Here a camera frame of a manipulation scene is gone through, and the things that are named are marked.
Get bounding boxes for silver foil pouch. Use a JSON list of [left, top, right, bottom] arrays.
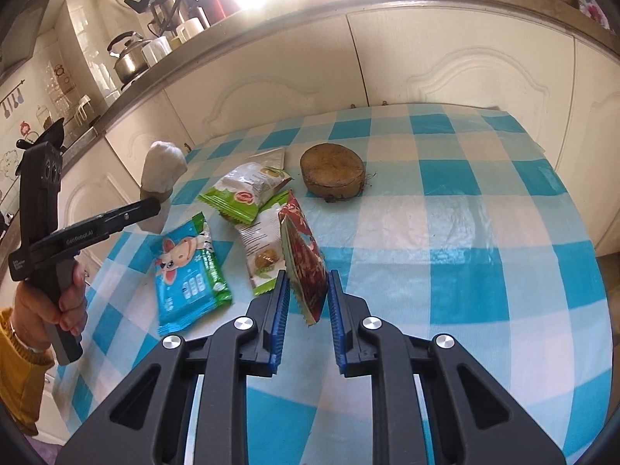
[[247, 147, 286, 169]]

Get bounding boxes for blue cow snack packet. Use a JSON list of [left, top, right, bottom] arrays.
[[150, 212, 232, 336]]

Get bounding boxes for yellow sleeve forearm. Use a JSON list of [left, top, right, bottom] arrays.
[[0, 308, 55, 437]]

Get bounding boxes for person left hand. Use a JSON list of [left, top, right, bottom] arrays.
[[10, 262, 87, 351]]

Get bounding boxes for blue checkered tablecloth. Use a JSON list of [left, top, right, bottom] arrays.
[[53, 104, 613, 464]]

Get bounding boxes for red snack wrapper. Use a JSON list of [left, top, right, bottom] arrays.
[[277, 192, 328, 326]]

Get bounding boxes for steel kettle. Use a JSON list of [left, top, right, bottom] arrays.
[[107, 31, 150, 86]]

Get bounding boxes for green white snack wrapper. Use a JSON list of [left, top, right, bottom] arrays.
[[199, 162, 292, 225]]

